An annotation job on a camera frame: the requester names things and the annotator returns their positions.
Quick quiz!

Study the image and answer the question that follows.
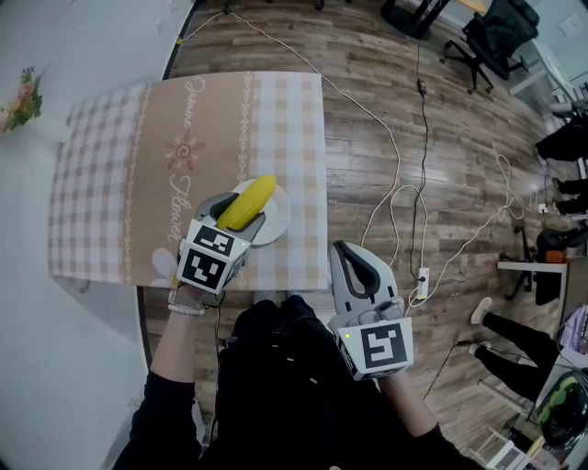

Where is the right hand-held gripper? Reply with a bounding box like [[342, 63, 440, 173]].
[[327, 240, 415, 383]]

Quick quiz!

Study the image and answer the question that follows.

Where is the green black helmet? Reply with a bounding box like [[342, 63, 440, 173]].
[[537, 371, 588, 451]]

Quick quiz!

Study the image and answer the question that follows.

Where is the black mesh office chair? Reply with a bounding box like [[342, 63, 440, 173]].
[[439, 0, 539, 95]]

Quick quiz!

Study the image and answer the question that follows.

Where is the round wooden table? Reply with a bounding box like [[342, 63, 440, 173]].
[[379, 0, 486, 40]]

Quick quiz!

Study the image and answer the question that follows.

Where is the white desk with black legs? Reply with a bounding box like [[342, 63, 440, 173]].
[[497, 227, 570, 307]]

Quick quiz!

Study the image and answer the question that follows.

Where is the black power cable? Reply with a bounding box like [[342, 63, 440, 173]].
[[408, 0, 437, 282]]

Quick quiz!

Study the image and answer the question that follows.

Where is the checked flower tablecloth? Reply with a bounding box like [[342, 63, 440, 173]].
[[47, 71, 332, 291]]

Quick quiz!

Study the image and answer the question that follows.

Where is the white round plate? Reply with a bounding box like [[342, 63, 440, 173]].
[[229, 178, 291, 247]]

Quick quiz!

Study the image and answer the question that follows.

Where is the person's left hand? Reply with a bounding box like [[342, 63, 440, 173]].
[[168, 280, 224, 309]]

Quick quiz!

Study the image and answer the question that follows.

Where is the pink flower bouquet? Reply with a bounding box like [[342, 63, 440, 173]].
[[0, 66, 43, 134]]

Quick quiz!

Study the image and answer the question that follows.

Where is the thin dark floor cable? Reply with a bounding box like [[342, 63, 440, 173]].
[[422, 339, 492, 400]]

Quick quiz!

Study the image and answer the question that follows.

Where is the person's left forearm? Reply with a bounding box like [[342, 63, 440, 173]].
[[112, 302, 208, 470]]

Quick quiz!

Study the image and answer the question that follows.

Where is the yellow corn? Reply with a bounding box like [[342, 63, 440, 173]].
[[216, 174, 278, 232]]

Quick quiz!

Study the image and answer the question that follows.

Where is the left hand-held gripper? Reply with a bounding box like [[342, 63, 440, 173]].
[[175, 191, 268, 295]]

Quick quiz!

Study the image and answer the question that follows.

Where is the long white cable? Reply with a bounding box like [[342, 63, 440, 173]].
[[178, 9, 431, 281]]

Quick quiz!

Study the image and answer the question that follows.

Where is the white bead bracelet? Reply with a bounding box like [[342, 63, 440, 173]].
[[167, 301, 207, 317]]

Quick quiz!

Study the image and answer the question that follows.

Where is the looped white cable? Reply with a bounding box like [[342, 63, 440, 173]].
[[406, 153, 548, 308]]

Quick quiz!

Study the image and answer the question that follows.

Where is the person's black clothing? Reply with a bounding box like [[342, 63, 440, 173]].
[[197, 293, 414, 470]]

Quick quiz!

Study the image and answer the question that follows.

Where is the person's right forearm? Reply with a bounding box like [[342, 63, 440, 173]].
[[379, 369, 479, 470]]

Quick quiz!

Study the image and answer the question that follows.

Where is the white vase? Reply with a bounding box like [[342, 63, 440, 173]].
[[30, 117, 70, 144]]

